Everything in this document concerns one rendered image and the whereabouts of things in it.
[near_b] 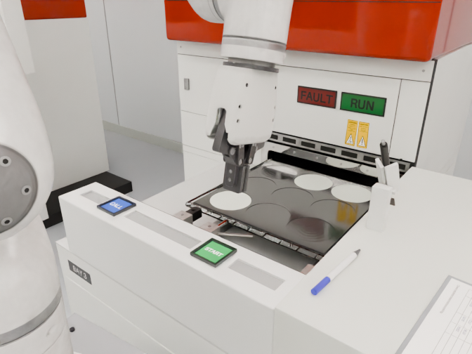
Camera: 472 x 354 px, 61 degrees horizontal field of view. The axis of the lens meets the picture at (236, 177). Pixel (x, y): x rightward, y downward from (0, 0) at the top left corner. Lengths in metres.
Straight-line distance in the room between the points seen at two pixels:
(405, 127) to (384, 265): 0.47
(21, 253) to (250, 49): 0.34
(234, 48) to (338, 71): 0.61
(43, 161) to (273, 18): 0.31
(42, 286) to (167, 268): 0.30
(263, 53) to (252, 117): 0.08
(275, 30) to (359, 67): 0.58
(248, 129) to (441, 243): 0.41
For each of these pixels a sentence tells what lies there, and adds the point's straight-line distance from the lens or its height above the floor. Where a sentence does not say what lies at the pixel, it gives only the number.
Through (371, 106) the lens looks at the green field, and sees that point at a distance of 1.07.
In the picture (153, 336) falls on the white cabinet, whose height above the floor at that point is 0.74.
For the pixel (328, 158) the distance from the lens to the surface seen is 1.14.
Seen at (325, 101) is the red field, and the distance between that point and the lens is 1.12.
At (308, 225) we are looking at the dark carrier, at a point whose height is 0.90.
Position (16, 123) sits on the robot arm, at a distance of 0.32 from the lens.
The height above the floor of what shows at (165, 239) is 0.96.
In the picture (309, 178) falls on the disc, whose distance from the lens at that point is 1.10.
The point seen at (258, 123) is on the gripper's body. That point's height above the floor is 1.19.
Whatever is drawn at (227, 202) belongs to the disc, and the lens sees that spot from 0.95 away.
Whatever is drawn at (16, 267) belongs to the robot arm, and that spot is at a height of 1.12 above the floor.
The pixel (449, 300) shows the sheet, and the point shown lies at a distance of 0.64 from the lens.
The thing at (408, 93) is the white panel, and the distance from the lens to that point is 1.04.
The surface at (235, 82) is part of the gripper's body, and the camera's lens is 0.50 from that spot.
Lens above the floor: 1.35
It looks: 24 degrees down
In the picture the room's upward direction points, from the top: straight up
